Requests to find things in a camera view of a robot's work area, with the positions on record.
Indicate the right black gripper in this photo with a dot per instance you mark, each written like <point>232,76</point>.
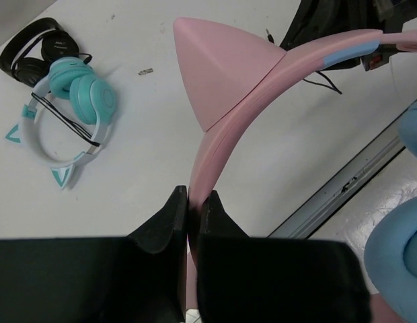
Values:
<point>316,19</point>

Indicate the small metal debris piece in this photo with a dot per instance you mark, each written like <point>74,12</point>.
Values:
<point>145,71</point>

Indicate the aluminium front rail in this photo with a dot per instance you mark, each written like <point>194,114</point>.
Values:
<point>349,180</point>

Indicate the pink blue cat-ear headphones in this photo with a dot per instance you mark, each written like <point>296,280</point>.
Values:
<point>231,76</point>

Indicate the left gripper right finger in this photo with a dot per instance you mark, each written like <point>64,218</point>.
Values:
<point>246,279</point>

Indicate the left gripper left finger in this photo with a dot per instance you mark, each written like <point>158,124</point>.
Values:
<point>140,277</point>

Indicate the black headphones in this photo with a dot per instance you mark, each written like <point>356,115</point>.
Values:
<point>30,53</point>

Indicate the teal white cat-ear headphones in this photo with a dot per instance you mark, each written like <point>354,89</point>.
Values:
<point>93,101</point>

